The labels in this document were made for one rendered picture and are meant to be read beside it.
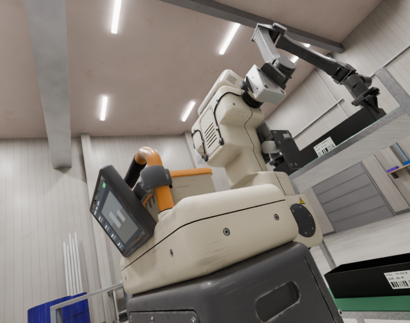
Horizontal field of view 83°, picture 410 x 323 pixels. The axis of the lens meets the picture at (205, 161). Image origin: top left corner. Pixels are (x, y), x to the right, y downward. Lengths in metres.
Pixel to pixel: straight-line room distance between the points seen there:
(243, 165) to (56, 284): 8.44
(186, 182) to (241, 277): 0.28
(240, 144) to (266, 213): 0.39
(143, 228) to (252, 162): 0.46
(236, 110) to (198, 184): 0.32
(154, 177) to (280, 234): 0.26
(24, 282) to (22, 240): 1.24
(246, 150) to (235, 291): 0.54
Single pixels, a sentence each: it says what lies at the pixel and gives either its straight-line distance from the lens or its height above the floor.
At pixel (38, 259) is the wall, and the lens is 9.11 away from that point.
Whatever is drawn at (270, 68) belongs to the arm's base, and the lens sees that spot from 0.84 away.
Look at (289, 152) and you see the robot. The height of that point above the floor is 0.95.
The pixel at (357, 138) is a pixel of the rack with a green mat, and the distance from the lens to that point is 1.05.
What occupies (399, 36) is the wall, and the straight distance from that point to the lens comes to 11.14.
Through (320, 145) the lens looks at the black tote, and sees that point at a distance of 1.27.
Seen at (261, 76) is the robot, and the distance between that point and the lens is 0.82.
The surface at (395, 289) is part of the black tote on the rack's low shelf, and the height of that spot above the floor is 0.37.
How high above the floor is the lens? 0.71
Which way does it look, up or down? 22 degrees up
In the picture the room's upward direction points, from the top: 20 degrees counter-clockwise
